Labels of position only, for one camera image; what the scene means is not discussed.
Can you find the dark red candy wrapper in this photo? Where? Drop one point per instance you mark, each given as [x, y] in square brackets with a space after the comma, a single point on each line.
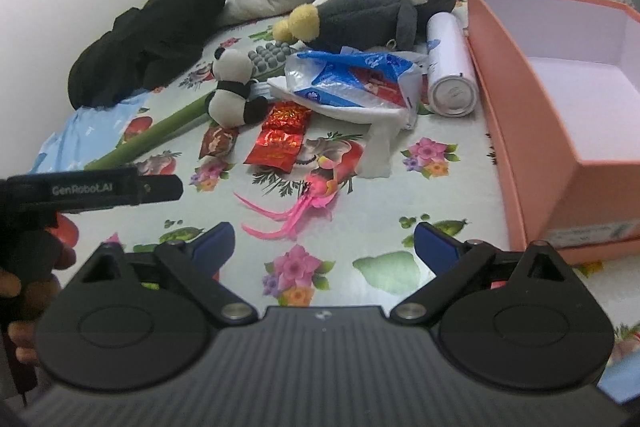
[218, 141]

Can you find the black garment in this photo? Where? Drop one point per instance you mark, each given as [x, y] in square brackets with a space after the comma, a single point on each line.
[146, 48]

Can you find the green handled massage brush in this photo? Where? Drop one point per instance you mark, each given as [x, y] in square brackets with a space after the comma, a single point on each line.
[268, 61]

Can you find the grey penguin plush toy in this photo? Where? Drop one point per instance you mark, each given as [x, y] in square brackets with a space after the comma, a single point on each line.
[330, 25]

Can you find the small panda plush toy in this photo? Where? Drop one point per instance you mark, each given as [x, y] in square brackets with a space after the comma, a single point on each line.
[230, 104]

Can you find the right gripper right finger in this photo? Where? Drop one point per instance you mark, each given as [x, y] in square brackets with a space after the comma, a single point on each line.
[455, 265]

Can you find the pink cardboard box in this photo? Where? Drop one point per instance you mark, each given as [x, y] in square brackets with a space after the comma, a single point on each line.
[560, 86]

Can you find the red foil snack packet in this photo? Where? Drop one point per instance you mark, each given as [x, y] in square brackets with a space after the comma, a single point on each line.
[281, 137]

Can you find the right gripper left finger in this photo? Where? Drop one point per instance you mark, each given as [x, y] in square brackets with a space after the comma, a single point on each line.
[193, 264]

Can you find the floral bed sheet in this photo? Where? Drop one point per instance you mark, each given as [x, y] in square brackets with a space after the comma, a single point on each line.
[359, 252]

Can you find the white tissue paper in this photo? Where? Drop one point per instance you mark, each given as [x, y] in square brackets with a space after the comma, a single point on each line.
[384, 124]

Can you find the white cylindrical roll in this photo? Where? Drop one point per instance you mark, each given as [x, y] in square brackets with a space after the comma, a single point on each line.
[452, 88]

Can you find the blue white plastic bag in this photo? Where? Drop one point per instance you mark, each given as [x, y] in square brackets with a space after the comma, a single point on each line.
[354, 79]

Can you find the pink feather bird toy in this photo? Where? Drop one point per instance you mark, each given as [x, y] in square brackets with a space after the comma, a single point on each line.
[319, 189]

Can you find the person's left hand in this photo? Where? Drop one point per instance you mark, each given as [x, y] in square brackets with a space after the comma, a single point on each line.
[37, 297]

